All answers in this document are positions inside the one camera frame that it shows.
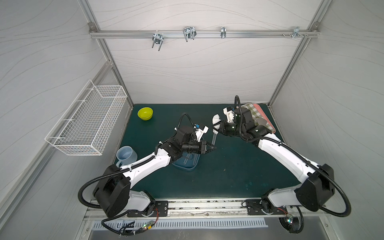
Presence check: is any green white checkered cloth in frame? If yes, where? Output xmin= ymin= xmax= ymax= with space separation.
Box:
xmin=242 ymin=103 xmax=276 ymax=134

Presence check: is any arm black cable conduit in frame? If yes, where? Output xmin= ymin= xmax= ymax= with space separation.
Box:
xmin=233 ymin=95 xmax=352 ymax=218
xmin=77 ymin=112 xmax=196 ymax=209

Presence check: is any yellow green bowl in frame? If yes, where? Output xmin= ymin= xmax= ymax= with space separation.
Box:
xmin=138 ymin=107 xmax=154 ymax=121

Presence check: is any metal clamp hook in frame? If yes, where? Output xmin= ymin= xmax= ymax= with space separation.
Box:
xmin=152 ymin=33 xmax=164 ymax=51
xmin=221 ymin=27 xmax=227 ymax=39
xmin=282 ymin=27 xmax=309 ymax=39
xmin=183 ymin=26 xmax=197 ymax=42

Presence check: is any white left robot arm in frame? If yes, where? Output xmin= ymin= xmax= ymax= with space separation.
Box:
xmin=93 ymin=126 xmax=215 ymax=218

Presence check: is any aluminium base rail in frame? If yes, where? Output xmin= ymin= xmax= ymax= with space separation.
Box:
xmin=82 ymin=196 xmax=331 ymax=220

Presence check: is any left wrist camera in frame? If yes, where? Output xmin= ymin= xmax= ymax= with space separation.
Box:
xmin=195 ymin=124 xmax=209 ymax=142

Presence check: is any aluminium cross rail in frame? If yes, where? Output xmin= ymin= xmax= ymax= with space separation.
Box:
xmin=90 ymin=29 xmax=320 ymax=39

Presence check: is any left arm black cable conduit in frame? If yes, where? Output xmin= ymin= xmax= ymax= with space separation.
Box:
xmin=77 ymin=112 xmax=196 ymax=209

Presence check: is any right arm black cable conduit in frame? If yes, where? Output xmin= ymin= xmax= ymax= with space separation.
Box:
xmin=233 ymin=95 xmax=352 ymax=218

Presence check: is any white gauze wipe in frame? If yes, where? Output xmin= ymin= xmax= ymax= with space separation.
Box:
xmin=212 ymin=114 xmax=222 ymax=135

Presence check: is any clear test tube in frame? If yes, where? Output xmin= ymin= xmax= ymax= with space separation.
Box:
xmin=212 ymin=132 xmax=218 ymax=145
xmin=184 ymin=153 xmax=193 ymax=165

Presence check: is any white wire basket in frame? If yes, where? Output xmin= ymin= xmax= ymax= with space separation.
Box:
xmin=45 ymin=80 xmax=127 ymax=156

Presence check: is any pink plastic tray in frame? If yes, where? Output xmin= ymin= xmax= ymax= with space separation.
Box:
xmin=253 ymin=104 xmax=276 ymax=134

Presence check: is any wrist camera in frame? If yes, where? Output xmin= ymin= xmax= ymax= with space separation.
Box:
xmin=195 ymin=124 xmax=209 ymax=142
xmin=223 ymin=106 xmax=237 ymax=123

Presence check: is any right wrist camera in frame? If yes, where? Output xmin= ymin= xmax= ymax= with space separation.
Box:
xmin=223 ymin=106 xmax=237 ymax=123

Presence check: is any light blue mug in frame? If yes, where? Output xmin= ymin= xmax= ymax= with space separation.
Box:
xmin=116 ymin=146 xmax=138 ymax=167

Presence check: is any blue plastic tub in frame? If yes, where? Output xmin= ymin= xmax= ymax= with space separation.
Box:
xmin=172 ymin=153 xmax=201 ymax=172

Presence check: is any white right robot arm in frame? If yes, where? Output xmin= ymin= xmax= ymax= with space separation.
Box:
xmin=212 ymin=104 xmax=335 ymax=214

